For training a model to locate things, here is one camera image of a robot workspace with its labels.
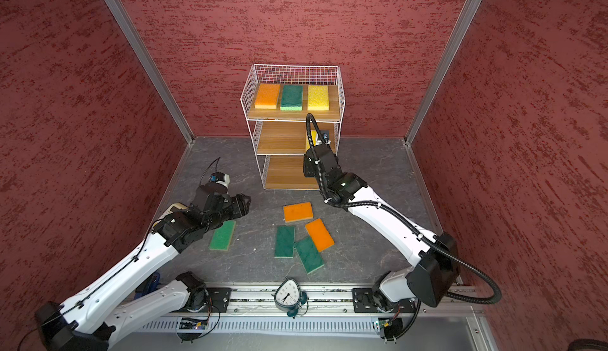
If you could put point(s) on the beige calculator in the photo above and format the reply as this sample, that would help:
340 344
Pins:
176 207

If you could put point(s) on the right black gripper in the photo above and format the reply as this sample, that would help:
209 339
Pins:
309 167

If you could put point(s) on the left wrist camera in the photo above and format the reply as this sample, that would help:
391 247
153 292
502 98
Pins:
217 176

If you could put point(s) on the dark green sponge upright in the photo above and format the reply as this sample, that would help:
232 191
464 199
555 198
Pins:
284 242

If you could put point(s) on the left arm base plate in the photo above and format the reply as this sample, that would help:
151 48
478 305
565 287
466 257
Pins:
216 299

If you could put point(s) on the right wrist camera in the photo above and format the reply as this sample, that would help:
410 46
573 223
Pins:
324 137

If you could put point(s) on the light green sponge left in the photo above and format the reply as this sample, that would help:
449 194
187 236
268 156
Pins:
222 237

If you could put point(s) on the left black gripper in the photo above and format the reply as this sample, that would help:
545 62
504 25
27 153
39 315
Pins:
239 205

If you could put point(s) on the orange sponge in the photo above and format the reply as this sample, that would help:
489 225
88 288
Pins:
267 97
298 212
320 235

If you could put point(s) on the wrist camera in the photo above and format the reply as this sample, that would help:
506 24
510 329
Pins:
324 137
217 176

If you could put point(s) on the white wire shelf rack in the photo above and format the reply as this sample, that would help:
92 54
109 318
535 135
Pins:
294 75

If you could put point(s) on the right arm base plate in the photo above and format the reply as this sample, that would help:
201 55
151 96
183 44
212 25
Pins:
365 302

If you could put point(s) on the blue stapler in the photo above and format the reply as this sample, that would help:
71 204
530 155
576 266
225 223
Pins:
147 286

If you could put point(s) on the top wooden shelf board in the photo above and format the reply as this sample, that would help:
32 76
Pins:
334 114

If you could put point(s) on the aluminium mounting rail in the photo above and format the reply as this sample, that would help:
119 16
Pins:
329 300

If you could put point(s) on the middle wooden shelf board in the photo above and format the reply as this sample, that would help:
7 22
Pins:
279 138

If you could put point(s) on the yellow sponge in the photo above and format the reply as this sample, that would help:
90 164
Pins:
318 98
314 138

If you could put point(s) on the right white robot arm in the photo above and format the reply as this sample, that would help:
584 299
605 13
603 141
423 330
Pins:
429 275

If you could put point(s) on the bottom wooden shelf board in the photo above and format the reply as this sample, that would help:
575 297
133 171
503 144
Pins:
286 173

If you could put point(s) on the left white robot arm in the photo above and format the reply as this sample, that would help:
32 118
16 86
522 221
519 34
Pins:
97 317

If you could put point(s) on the white kitchen timer dial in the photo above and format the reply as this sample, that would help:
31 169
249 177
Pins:
290 298

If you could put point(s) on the dark green sponge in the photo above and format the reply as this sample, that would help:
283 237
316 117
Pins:
291 98
284 242
309 255

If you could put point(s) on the wooden shelf board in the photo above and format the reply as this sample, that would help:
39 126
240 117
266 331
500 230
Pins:
286 173
334 114
279 138

